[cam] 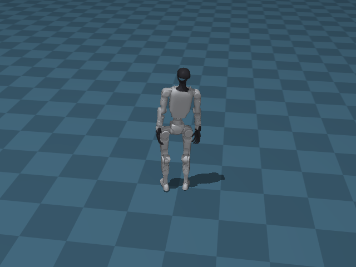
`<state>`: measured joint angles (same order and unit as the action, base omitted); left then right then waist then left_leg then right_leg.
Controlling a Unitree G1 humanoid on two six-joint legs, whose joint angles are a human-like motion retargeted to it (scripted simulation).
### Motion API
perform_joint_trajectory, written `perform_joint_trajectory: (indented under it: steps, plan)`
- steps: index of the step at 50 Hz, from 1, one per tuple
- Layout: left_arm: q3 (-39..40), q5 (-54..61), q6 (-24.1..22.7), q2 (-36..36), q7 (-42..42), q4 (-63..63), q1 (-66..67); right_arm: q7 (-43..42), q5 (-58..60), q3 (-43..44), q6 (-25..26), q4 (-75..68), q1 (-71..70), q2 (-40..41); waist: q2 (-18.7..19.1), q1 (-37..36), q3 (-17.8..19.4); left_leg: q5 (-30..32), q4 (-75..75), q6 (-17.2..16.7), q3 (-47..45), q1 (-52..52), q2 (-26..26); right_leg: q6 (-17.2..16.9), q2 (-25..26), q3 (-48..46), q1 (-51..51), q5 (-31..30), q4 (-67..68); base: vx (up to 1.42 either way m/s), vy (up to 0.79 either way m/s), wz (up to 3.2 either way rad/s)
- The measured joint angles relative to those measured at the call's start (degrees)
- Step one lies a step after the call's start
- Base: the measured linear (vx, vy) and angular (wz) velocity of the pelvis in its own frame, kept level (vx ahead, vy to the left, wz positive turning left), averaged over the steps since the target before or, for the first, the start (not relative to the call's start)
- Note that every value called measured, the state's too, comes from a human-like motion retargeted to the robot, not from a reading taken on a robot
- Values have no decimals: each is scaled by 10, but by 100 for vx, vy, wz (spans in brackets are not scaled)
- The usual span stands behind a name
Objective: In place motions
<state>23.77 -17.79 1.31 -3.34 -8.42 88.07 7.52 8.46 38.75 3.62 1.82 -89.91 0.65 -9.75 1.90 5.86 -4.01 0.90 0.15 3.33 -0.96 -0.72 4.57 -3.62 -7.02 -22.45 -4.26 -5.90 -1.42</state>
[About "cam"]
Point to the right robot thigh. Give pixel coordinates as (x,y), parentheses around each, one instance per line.
(187,140)

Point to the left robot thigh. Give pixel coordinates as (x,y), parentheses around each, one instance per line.
(164,137)

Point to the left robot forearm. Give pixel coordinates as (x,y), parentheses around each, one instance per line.
(160,119)

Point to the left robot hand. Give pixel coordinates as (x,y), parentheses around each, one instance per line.
(158,135)

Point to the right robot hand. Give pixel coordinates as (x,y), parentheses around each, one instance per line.
(197,135)

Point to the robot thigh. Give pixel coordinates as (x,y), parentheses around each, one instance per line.
(164,137)
(187,140)

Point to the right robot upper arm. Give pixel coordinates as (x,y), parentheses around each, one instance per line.
(197,101)

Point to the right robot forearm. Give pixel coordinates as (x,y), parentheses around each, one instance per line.
(197,120)

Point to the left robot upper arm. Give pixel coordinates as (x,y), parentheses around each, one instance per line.
(165,93)

